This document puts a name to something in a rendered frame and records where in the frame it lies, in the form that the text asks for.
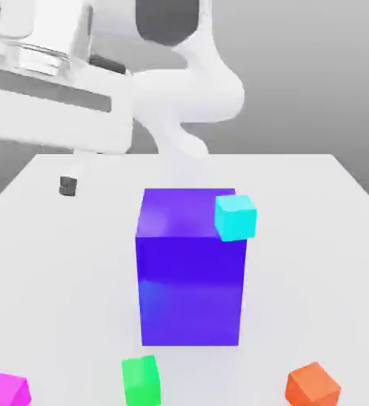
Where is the large purple box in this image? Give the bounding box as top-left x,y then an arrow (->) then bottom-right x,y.
135,187 -> 248,347

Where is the small green cube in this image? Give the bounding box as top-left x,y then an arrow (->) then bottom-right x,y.
121,354 -> 163,406

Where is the small magenta cube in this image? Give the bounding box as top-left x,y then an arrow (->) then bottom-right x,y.
0,372 -> 33,406

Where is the small cyan cube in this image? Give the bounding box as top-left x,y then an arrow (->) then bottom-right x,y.
214,193 -> 258,243

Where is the small orange cube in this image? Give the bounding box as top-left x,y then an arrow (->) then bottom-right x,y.
284,361 -> 343,406

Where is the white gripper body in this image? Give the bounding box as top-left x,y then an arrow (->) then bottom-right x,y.
0,62 -> 135,155

